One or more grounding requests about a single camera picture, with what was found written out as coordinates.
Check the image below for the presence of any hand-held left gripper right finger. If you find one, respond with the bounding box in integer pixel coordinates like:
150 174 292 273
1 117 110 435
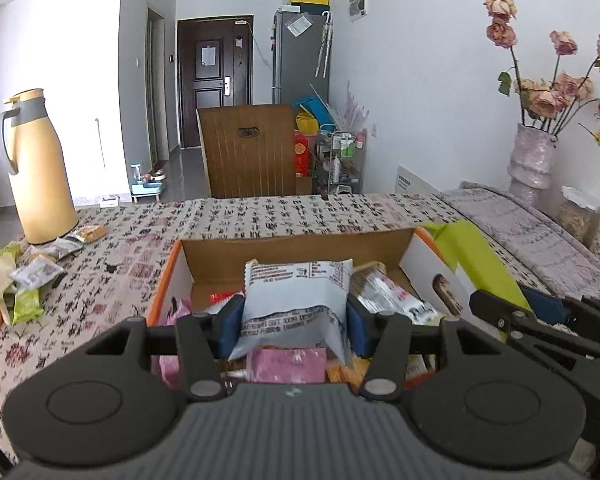
346 296 508 403

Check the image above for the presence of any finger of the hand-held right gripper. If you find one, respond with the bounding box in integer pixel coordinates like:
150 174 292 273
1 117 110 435
522 286 600 333
469 290 600 361

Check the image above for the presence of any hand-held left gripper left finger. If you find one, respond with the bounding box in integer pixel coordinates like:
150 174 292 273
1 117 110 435
82 294 246 403

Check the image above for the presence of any silver red snack bag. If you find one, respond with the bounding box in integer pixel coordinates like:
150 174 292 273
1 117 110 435
207 290 246 307

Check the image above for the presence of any orange snack packet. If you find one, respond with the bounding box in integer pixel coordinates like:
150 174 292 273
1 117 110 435
325 360 376 396

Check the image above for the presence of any clear red snack bar packet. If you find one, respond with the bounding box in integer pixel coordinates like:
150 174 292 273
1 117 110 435
350 262 443 326

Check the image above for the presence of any pink snack packet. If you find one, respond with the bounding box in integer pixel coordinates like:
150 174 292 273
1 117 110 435
247 347 328 385
157 297 193 391

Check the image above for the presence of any red cardboard box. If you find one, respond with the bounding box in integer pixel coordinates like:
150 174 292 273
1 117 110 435
145 227 481 401

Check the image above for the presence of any grey patterned cloth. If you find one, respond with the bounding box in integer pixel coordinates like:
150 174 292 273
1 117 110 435
440 182 600 311

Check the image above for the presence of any glass jar white lid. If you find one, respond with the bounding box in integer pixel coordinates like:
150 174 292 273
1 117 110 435
555 186 600 248

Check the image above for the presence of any pink textured vase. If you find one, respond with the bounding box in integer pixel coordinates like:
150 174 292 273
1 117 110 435
507 122 558 206

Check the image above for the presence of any white printed board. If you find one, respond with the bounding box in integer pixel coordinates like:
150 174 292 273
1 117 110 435
394 165 443 196

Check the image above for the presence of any pale blue plastic stool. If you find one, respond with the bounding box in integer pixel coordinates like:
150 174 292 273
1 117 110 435
130 162 168 205

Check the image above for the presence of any wooden chair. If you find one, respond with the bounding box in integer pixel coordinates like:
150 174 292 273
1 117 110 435
196 104 297 198

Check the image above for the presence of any small brown snack packet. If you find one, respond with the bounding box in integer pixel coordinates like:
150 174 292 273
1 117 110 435
75 224 110 244

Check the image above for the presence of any red gift box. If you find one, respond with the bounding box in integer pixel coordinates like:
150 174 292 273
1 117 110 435
293 130 317 178

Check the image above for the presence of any small grey snack packet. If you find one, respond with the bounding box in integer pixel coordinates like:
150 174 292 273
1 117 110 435
42 237 83 261

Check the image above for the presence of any small white snack packet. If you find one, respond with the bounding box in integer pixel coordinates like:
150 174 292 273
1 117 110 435
10 255 65 291

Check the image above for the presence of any small green snack packet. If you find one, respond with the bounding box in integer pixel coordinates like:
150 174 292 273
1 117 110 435
0 242 25 267
12 287 45 326

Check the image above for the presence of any dried pink rose bouquet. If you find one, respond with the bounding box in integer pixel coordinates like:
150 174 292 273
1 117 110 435
482 0 600 136

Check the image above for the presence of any pale dried grass bunch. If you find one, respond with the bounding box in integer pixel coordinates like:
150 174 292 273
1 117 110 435
337 80 370 133

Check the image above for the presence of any dark brown entrance door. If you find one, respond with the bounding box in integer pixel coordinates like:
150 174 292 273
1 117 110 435
176 16 255 150

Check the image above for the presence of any yellow thermos jug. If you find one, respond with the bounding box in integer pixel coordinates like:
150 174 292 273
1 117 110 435
0 89 79 246

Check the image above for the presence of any grey interior door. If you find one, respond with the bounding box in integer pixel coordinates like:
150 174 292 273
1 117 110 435
145 7 173 161

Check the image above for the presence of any grey refrigerator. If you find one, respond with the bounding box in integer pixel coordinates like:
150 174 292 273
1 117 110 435
272 4 331 108

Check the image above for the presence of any white umbrella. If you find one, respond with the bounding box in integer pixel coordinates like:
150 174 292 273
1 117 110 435
315 10 333 79

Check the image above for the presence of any metal wire rack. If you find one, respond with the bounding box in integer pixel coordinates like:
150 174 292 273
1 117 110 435
316 130 366 196

